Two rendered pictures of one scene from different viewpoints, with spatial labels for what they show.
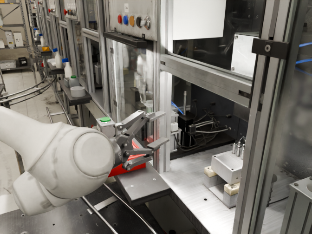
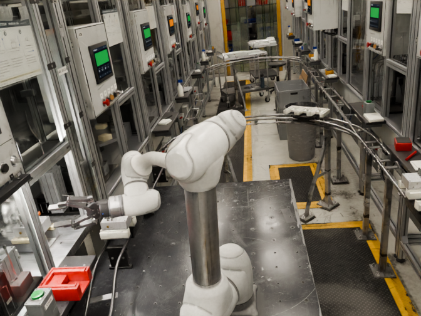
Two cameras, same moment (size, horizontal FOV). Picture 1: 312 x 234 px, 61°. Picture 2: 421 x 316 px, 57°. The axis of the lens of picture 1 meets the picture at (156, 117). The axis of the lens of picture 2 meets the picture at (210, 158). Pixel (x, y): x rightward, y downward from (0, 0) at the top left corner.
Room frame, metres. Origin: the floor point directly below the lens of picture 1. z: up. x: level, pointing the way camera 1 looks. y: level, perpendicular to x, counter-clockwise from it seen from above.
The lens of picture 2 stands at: (1.51, 1.30, 1.87)
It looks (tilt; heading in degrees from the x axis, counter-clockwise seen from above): 23 degrees down; 214
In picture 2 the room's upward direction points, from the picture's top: 7 degrees counter-clockwise
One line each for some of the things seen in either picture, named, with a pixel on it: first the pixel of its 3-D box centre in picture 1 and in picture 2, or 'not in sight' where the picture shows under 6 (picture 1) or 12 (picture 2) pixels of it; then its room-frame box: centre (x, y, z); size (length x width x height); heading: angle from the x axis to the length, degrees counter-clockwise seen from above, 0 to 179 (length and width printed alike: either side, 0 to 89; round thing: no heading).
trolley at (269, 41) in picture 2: not in sight; (264, 62); (-6.02, -2.20, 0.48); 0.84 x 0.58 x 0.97; 35
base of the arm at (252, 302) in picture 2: not in sight; (235, 293); (0.43, 0.61, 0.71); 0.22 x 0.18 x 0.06; 27
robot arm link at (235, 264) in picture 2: not in sight; (231, 271); (0.46, 0.62, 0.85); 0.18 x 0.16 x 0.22; 3
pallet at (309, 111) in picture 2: not in sight; (306, 114); (-1.63, 0.21, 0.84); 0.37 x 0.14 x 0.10; 85
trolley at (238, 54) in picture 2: not in sight; (244, 76); (-4.70, -1.99, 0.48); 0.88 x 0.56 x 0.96; 135
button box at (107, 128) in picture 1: (108, 132); (40, 308); (1.01, 0.20, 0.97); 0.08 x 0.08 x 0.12; 27
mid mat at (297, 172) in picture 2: not in sight; (297, 183); (-1.90, 0.02, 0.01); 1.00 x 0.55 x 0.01; 27
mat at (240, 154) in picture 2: not in sight; (232, 117); (-3.76, -1.76, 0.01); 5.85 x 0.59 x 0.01; 27
